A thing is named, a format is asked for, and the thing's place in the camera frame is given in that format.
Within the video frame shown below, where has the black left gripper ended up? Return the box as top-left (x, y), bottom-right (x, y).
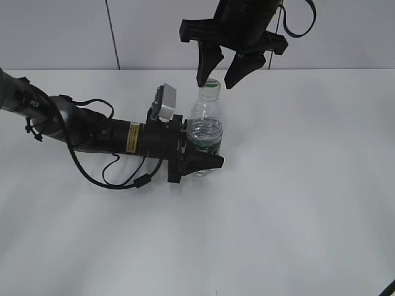
top-left (140, 113), bottom-right (225, 183)

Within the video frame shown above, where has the white green bottle cap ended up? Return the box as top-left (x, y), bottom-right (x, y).
top-left (199, 78), bottom-right (221, 101)

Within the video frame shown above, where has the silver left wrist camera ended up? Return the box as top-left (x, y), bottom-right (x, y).
top-left (150, 83), bottom-right (177, 120)

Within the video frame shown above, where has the clear green-labelled water bottle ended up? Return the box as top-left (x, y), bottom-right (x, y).
top-left (186, 91), bottom-right (224, 177)

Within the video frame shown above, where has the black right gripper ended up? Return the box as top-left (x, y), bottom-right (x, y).
top-left (179, 0), bottom-right (288, 89)

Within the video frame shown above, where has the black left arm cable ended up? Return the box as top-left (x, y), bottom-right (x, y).
top-left (24, 78), bottom-right (164, 191)

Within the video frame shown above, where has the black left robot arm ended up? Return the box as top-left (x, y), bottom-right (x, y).
top-left (1, 72), bottom-right (224, 190)

